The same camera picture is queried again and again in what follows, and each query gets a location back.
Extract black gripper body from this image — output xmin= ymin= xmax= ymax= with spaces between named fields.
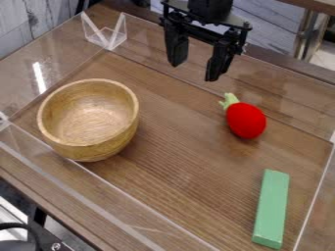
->
xmin=160 ymin=0 xmax=252 ymax=54

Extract clear acrylic corner bracket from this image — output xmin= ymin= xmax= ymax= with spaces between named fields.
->
xmin=80 ymin=12 xmax=127 ymax=51

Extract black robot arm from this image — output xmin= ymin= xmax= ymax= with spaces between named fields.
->
xmin=160 ymin=0 xmax=252 ymax=81

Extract black cable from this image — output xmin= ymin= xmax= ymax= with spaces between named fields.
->
xmin=0 ymin=222 xmax=76 ymax=251

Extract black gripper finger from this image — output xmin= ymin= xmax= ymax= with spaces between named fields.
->
xmin=164 ymin=20 xmax=188 ymax=67
xmin=206 ymin=39 xmax=235 ymax=81

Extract green rectangular block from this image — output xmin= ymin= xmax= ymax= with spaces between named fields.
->
xmin=251 ymin=170 xmax=291 ymax=250

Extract wooden bowl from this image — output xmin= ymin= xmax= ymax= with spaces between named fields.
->
xmin=36 ymin=78 xmax=139 ymax=162

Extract clear acrylic tray wall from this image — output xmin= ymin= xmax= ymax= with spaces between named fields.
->
xmin=0 ymin=112 xmax=220 ymax=251

